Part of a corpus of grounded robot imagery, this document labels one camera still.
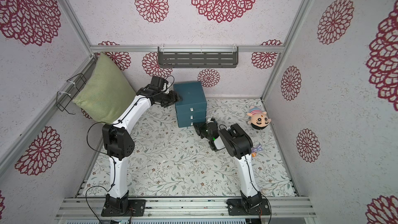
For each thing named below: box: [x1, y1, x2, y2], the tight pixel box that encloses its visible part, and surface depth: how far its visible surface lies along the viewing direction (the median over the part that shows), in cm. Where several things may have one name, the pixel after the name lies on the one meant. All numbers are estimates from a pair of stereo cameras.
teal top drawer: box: [175, 102, 207, 114], surface depth 92 cm
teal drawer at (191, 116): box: [176, 111, 207, 122], surface depth 97 cm
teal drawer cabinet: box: [173, 81, 207, 129], surface depth 95 cm
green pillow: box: [72, 52, 136, 124], surface depth 80 cm
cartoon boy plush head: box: [246, 105, 272, 130], surface depth 101 cm
